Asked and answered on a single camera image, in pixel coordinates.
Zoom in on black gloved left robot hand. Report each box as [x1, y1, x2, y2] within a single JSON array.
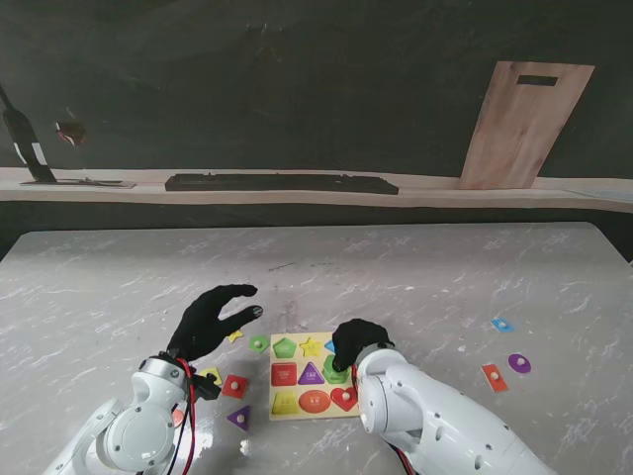
[[166, 283, 265, 363]]

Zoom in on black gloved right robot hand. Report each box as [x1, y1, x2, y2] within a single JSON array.
[[330, 318, 396, 373]]

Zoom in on green pentagon puzzle piece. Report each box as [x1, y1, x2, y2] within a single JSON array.
[[321, 353, 353, 386]]

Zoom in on wooden shape puzzle board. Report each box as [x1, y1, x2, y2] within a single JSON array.
[[269, 332, 365, 423]]

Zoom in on red heart puzzle piece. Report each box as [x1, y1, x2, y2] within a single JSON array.
[[329, 386, 359, 413]]

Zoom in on orange rectangle puzzle piece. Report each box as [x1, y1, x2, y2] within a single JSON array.
[[481, 363, 509, 393]]

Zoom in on red square puzzle piece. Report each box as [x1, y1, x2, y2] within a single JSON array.
[[221, 374, 250, 400]]

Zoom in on purple triangle puzzle piece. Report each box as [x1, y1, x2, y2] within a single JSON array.
[[226, 405, 252, 432]]

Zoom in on flat wooden coaster board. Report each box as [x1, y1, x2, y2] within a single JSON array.
[[19, 177, 138, 190]]

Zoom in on wooden cutting board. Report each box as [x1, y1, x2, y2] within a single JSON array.
[[457, 60, 596, 191]]

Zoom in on long black tray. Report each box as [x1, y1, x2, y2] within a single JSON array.
[[164, 171, 400, 196]]

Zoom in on long wooden shelf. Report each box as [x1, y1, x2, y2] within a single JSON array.
[[0, 166, 633, 214]]

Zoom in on red wine glass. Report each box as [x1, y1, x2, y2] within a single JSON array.
[[52, 103, 95, 184]]

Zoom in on dark wine bottle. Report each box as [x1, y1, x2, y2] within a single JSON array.
[[0, 83, 58, 183]]

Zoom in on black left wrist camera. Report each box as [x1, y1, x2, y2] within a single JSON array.
[[190, 371, 223, 400]]

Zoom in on red left arm cables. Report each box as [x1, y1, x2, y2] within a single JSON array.
[[172, 358, 198, 475]]

